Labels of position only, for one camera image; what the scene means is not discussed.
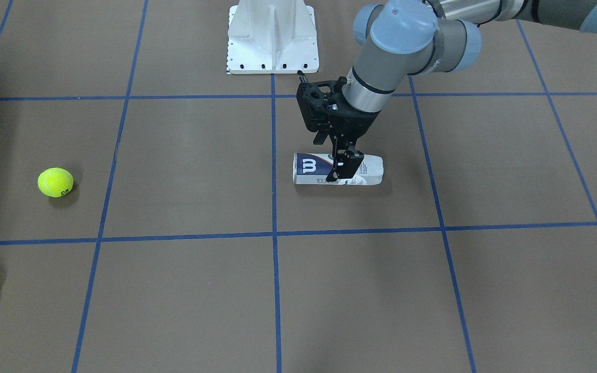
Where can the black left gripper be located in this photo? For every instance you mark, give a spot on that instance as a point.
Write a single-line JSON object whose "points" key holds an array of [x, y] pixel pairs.
{"points": [[356, 120]]}

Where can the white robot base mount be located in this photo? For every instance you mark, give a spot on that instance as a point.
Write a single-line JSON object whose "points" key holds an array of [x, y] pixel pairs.
{"points": [[272, 37]]}

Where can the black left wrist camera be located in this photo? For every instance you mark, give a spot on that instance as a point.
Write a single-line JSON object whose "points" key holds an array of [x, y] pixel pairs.
{"points": [[320, 102]]}

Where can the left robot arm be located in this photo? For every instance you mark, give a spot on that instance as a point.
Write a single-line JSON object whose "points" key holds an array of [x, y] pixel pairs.
{"points": [[400, 39]]}

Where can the yellow tennis ball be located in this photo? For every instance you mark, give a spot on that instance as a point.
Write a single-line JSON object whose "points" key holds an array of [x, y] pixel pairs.
{"points": [[55, 182]]}

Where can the white blue tennis ball can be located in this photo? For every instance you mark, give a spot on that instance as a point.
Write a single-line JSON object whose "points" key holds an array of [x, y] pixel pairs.
{"points": [[313, 169]]}

